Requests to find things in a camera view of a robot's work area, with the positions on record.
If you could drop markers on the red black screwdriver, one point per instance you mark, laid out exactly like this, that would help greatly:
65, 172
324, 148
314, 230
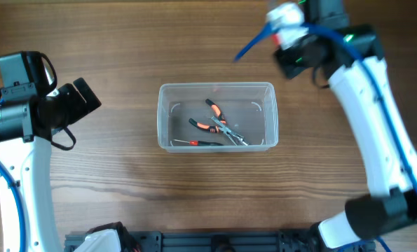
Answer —
198, 143

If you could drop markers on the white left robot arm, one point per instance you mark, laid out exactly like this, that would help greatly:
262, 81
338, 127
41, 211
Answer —
27, 125

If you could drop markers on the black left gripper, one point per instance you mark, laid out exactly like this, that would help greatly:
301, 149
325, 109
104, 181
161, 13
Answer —
69, 92

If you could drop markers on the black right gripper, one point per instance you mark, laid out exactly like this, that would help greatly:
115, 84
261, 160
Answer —
289, 68

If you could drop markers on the orange black needle-nose pliers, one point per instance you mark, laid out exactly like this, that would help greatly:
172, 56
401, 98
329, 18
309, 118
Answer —
210, 128

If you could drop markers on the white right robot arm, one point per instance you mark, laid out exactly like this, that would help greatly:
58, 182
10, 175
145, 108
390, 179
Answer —
356, 72

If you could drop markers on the clear plastic container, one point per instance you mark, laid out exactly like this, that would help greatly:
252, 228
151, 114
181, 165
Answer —
250, 109

